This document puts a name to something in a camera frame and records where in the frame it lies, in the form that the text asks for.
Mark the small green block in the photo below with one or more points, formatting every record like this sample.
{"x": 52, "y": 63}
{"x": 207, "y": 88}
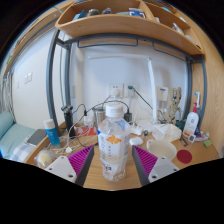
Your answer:
{"x": 207, "y": 143}

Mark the brown tree figurine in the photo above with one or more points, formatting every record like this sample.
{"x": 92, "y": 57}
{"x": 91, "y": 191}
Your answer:
{"x": 173, "y": 106}

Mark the white wall switch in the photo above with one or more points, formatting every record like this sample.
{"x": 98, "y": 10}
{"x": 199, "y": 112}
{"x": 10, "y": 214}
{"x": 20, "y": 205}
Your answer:
{"x": 28, "y": 78}

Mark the black electric shaver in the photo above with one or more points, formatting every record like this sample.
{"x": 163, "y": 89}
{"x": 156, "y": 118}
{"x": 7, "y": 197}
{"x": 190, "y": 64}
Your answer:
{"x": 68, "y": 118}

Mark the black charger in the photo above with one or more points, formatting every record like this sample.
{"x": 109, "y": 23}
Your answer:
{"x": 128, "y": 116}

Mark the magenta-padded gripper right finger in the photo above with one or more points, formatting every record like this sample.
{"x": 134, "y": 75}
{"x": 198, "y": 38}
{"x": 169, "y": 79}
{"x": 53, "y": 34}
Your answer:
{"x": 163, "y": 166}

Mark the steel tumbler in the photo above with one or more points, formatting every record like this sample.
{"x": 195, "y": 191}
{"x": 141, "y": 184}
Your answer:
{"x": 98, "y": 116}

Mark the wooden shelf unit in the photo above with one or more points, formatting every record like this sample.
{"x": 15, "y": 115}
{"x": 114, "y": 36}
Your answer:
{"x": 126, "y": 25}

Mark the red blue tubes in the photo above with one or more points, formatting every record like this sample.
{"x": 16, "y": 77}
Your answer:
{"x": 202, "y": 134}

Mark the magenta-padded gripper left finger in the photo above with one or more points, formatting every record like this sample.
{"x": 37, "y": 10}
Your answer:
{"x": 61, "y": 166}

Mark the dark scissors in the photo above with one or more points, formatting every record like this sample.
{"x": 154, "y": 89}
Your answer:
{"x": 183, "y": 140}

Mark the white cup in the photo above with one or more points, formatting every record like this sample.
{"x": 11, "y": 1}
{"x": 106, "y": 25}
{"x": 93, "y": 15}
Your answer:
{"x": 163, "y": 149}

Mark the red packet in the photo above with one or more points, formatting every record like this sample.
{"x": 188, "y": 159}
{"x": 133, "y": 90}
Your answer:
{"x": 86, "y": 131}

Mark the dark grey tablet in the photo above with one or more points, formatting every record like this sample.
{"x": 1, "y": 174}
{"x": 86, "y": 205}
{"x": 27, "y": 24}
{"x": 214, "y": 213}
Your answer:
{"x": 36, "y": 136}

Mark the clear plastic water bottle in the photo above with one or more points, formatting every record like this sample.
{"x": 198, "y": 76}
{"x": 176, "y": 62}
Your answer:
{"x": 114, "y": 146}

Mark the grey metal shelf frame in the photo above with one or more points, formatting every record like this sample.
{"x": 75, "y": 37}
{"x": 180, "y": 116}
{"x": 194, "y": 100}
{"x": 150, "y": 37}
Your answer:
{"x": 50, "y": 83}

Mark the small white clock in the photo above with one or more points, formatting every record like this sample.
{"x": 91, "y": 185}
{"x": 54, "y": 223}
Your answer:
{"x": 191, "y": 138}

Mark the blue white tube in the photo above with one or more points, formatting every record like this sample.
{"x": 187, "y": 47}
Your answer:
{"x": 52, "y": 135}

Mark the white red pump bottle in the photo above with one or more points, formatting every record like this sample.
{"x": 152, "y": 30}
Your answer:
{"x": 191, "y": 123}

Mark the dark green jar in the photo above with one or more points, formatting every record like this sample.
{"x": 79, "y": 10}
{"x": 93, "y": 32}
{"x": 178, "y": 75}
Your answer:
{"x": 180, "y": 125}

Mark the white blue-label wall box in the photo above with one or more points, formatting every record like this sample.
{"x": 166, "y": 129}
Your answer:
{"x": 162, "y": 93}

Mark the white plastic box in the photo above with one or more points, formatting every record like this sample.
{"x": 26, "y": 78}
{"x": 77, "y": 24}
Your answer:
{"x": 166, "y": 132}

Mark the small white oval object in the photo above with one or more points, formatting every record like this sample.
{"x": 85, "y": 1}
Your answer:
{"x": 136, "y": 141}

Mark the bagged round bun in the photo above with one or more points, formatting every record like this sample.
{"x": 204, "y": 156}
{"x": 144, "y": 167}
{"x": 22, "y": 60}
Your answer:
{"x": 45, "y": 158}

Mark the light green bed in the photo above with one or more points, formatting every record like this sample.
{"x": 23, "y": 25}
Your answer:
{"x": 10, "y": 136}

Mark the flat round red coaster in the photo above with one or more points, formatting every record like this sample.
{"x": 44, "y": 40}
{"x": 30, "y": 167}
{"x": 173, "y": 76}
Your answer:
{"x": 184, "y": 156}

